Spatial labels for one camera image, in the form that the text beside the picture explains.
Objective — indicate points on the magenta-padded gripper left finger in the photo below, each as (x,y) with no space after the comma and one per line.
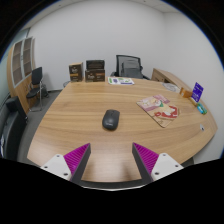
(76,159)

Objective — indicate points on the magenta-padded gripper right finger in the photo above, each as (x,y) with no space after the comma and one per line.
(146,159)

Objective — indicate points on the black computer mouse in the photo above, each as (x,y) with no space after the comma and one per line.
(111,120)

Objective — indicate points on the cartoon printed mouse pad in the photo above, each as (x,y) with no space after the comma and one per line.
(159,109)

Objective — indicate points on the small white object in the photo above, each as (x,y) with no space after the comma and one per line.
(202,126)

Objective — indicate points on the black leather office chair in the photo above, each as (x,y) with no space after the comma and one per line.
(13,130)

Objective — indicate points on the small teal box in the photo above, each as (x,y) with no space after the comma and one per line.
(201,108)

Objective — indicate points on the white sheet with grey print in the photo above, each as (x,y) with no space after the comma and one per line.
(171,87)

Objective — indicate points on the small orange box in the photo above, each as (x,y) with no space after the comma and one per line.
(185,92)

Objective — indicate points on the white printed paper sheet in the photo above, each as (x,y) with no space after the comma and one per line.
(120,80)

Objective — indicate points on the purple card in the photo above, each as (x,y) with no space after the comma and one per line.
(197,92)

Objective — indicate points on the wide brown cardboard box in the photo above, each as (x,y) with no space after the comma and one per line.
(95,75)

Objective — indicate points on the small brown cardboard box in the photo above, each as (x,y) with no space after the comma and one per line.
(76,72)

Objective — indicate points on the grey bag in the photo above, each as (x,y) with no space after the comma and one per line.
(131,70)

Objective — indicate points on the black metal-legged chair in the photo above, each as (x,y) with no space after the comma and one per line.
(36,76)

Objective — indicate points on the black cardboard box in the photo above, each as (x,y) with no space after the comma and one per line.
(95,65)

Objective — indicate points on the black mesh office chair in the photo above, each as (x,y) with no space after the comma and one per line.
(119,63)

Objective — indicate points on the wooden shelf unit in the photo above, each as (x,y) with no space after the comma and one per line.
(19,63)

